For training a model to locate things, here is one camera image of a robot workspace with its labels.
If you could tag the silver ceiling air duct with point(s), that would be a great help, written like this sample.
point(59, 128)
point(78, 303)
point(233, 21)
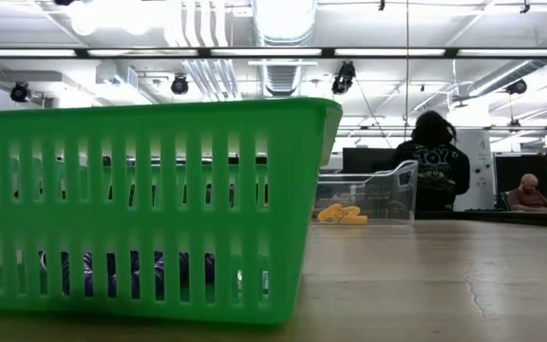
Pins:
point(283, 76)

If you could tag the black monitor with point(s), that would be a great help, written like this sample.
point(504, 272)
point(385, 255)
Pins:
point(364, 160)

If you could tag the clear plastic bin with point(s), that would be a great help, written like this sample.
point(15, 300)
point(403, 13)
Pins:
point(382, 190)

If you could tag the black background table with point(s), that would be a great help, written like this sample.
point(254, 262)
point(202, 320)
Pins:
point(492, 217)

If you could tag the green slotted plastic basket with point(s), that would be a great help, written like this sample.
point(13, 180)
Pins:
point(292, 190)

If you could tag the black overhead frame bar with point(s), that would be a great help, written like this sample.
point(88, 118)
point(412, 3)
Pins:
point(451, 52)

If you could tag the standing person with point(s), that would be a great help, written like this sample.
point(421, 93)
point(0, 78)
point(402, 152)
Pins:
point(437, 176)

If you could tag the black ceiling spotlight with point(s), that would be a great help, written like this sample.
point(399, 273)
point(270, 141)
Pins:
point(514, 122)
point(344, 76)
point(516, 86)
point(179, 84)
point(20, 91)

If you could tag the seated person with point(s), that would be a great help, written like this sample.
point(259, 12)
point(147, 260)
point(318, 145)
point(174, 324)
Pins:
point(527, 197)

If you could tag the thin vertical hanging rod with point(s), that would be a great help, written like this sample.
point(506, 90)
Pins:
point(407, 71)

